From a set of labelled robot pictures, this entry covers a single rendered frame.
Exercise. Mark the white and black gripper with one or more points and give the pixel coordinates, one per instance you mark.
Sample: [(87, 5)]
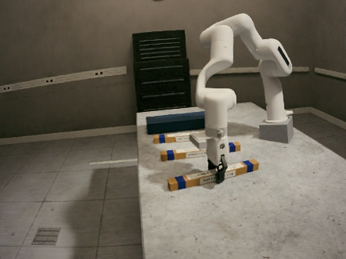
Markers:
[(218, 154)]

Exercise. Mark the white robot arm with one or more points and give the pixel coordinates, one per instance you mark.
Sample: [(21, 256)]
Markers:
[(217, 101)]

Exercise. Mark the dark blue rectangular slab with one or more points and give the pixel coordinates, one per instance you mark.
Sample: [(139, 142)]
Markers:
[(175, 122)]

